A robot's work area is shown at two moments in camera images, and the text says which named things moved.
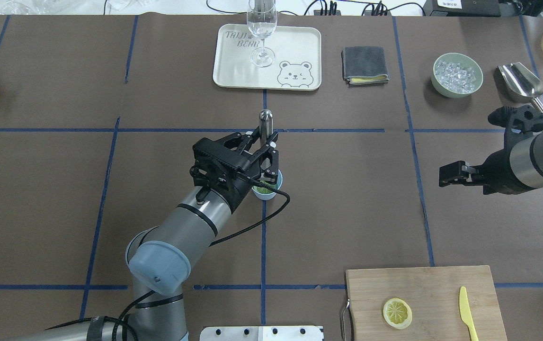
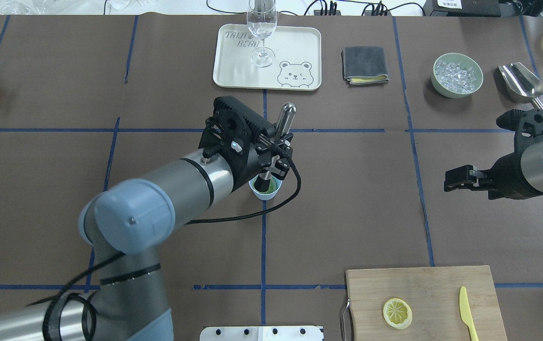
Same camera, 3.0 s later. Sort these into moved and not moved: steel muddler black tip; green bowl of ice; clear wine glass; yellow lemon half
Moved: steel muddler black tip
Not moved: clear wine glass; yellow lemon half; green bowl of ice
